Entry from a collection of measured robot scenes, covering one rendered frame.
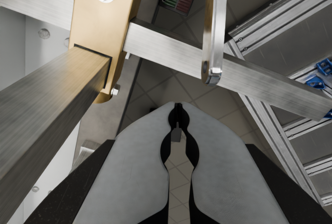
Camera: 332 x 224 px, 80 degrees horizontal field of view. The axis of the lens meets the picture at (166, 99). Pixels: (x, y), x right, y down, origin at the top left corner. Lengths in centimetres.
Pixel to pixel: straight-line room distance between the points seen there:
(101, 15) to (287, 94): 21
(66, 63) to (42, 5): 7
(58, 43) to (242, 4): 83
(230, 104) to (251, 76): 101
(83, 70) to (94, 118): 26
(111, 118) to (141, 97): 78
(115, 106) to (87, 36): 21
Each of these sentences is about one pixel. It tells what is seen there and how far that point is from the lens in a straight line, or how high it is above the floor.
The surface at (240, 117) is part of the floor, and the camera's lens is 131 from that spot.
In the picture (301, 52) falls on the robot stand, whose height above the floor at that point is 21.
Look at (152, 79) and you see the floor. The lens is 113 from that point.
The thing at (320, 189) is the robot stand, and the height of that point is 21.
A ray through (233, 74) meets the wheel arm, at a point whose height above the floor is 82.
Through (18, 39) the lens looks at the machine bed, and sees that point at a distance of 50.
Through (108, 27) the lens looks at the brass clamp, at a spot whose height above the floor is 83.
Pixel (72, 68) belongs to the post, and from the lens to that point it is 17.
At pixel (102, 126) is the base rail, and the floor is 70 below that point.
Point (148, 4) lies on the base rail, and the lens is 33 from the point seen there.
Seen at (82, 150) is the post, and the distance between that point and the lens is 46.
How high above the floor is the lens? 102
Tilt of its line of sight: 60 degrees down
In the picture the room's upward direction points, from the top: 175 degrees counter-clockwise
